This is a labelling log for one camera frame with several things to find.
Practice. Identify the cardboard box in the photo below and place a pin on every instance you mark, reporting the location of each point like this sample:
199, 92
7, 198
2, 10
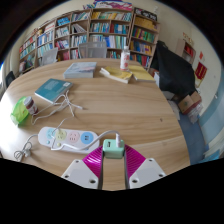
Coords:
188, 103

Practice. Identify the red wall hanging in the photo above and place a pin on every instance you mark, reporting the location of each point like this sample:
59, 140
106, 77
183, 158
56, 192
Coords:
200, 70

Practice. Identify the wooden bookshelf unit with books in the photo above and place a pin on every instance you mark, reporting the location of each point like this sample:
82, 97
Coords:
100, 30

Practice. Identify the small wall shelf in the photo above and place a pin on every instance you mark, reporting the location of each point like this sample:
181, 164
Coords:
186, 50

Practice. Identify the white pastel power strip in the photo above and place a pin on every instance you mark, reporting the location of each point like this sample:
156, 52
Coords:
70, 137

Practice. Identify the white box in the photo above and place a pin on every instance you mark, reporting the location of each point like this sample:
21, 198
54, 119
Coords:
161, 88

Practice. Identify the black cloth cover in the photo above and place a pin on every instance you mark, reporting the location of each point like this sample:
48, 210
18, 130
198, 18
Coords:
175, 70

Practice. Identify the white papers on floor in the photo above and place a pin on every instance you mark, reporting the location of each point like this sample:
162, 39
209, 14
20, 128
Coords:
175, 109

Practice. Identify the dark chair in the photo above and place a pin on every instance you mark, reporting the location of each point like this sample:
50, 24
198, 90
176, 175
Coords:
9, 79

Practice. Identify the grey mesh chair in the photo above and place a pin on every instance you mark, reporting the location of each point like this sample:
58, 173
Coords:
49, 56
92, 50

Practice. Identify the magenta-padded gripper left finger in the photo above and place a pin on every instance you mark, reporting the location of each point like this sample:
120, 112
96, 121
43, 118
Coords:
81, 173

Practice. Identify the green plastic bag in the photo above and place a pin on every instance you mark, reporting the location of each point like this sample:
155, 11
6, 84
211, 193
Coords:
18, 113

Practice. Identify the grey book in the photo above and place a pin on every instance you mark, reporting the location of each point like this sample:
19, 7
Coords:
80, 70

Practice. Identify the small jar with white lid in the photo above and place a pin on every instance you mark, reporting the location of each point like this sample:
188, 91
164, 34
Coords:
31, 106

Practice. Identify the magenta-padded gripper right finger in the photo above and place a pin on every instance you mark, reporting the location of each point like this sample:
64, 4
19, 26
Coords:
145, 171

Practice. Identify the mint green charger block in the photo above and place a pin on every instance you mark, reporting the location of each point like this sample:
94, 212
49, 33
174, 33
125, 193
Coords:
112, 150

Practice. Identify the white bottle with red label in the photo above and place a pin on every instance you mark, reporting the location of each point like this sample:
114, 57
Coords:
125, 60

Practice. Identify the teal book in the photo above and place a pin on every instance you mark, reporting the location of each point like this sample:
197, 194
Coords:
52, 89

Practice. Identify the yellow book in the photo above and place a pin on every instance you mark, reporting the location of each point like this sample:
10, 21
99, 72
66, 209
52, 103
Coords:
116, 75
142, 74

